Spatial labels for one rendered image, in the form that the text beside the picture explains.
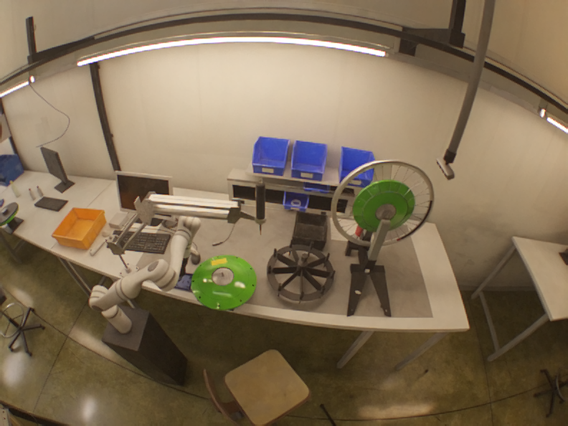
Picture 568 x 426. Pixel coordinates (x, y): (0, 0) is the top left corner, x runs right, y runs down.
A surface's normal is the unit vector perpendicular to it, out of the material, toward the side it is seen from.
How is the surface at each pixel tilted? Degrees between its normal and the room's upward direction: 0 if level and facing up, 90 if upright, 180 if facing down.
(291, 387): 0
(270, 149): 90
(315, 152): 90
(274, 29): 90
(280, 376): 0
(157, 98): 90
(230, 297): 21
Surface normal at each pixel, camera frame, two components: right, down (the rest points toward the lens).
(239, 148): -0.14, 0.63
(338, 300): 0.06, -0.77
